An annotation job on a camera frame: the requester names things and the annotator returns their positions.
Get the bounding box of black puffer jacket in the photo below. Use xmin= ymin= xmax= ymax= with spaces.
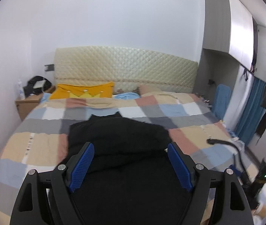
xmin=63 ymin=113 xmax=191 ymax=224

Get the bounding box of black bag on nightstand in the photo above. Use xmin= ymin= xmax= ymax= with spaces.
xmin=24 ymin=76 xmax=52 ymax=97

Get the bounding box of plaid patchwork bed quilt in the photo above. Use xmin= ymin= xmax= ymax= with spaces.
xmin=0 ymin=91 xmax=266 ymax=225

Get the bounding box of black belt strap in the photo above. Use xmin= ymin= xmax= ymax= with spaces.
xmin=206 ymin=138 xmax=253 ymax=188

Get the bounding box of pink beige pillow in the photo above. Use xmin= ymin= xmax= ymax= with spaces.
xmin=138 ymin=85 xmax=162 ymax=96

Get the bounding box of light blue pillow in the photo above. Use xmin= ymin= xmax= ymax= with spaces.
xmin=113 ymin=92 xmax=140 ymax=100

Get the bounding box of white spray bottle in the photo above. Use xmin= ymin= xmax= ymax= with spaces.
xmin=17 ymin=80 xmax=26 ymax=100

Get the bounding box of wooden nightstand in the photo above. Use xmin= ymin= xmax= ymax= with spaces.
xmin=15 ymin=93 xmax=44 ymax=121

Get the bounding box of white tablet device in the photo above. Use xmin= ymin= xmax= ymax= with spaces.
xmin=33 ymin=80 xmax=46 ymax=90

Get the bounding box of cream quilted headboard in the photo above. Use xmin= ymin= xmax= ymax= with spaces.
xmin=54 ymin=46 xmax=198 ymax=93

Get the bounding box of yellow crown pillow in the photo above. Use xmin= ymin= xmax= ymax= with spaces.
xmin=49 ymin=82 xmax=115 ymax=100

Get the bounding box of grey white overhead cabinet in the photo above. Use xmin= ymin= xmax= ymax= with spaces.
xmin=203 ymin=0 xmax=266 ymax=81

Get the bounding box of blue curtain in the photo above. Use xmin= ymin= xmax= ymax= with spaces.
xmin=234 ymin=78 xmax=265 ymax=146

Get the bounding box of black wall socket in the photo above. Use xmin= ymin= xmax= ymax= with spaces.
xmin=45 ymin=64 xmax=55 ymax=72

